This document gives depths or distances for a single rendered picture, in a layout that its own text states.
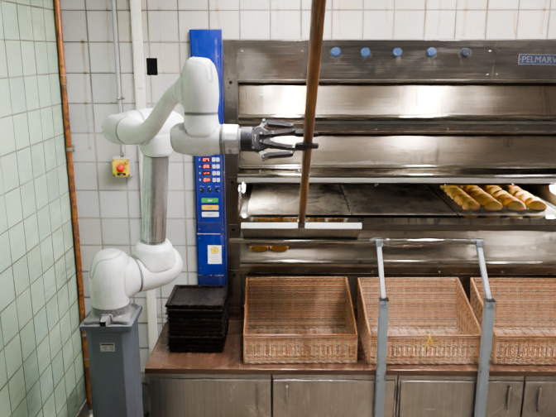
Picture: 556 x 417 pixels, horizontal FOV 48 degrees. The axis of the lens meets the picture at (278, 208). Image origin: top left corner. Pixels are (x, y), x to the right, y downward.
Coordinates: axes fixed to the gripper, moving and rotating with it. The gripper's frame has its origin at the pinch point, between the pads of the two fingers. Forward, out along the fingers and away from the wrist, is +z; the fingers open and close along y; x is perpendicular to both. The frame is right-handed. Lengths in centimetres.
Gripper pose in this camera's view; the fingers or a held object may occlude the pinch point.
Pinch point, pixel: (307, 140)
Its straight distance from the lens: 192.8
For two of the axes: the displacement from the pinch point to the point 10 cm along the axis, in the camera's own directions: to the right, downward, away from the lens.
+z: 10.0, 0.1, -0.1
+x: -0.1, -2.8, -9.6
